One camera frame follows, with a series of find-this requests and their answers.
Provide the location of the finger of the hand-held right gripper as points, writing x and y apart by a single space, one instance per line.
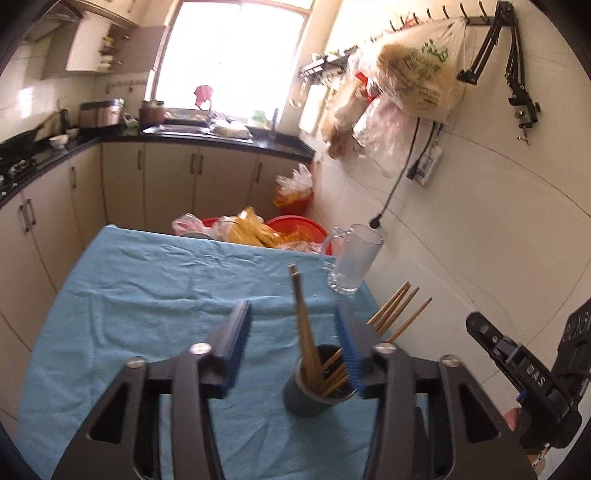
489 341

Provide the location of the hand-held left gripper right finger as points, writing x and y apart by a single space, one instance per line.
349 350

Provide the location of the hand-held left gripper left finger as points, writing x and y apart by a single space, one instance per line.
235 350

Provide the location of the bunch of wooden chopsticks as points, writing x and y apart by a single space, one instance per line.
304 332

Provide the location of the dark grey chopstick holder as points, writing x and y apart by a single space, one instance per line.
304 404

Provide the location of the person's right hand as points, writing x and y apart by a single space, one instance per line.
513 420

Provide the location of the clear glass mug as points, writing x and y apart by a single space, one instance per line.
355 263

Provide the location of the blue table cloth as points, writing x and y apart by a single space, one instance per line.
138 300

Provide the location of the yellow plastic bag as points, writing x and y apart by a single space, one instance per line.
249 230

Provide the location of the red plastic basin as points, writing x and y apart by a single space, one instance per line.
210 222
295 226

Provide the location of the orange bin with plastic bag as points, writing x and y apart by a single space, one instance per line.
293 194

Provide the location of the beige lower cabinets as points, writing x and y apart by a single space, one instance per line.
171 184

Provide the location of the black kitchen countertop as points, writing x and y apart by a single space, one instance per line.
277 144

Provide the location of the steel pot lid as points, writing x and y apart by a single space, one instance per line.
231 129

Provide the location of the steel kitchen sink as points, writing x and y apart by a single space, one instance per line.
184 131

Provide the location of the bunch of hanging plastic bags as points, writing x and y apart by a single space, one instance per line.
360 124

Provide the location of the metal faucet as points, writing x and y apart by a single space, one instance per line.
274 124

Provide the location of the white cutting board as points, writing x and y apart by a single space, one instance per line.
311 110

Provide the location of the brown cooking pot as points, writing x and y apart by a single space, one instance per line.
152 115

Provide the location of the red cloth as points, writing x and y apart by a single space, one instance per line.
203 96

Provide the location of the silver rice cooker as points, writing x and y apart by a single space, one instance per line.
99 115

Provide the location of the white bowl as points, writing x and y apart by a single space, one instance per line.
58 142

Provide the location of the clear green-printed plastic bag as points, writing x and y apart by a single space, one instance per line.
420 69

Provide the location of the black gas stove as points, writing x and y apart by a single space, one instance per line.
18 170

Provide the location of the kitchen window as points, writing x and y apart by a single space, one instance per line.
240 55

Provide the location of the black wok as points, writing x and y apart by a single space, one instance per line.
23 143

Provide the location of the beige upper cabinet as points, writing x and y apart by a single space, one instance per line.
87 50

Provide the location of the range hood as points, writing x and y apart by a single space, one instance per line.
51 23

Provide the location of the white wall socket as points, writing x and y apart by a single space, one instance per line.
427 166

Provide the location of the metal wall rack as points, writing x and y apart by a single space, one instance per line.
328 64

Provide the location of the black wall hook rail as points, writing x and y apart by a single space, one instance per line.
443 16

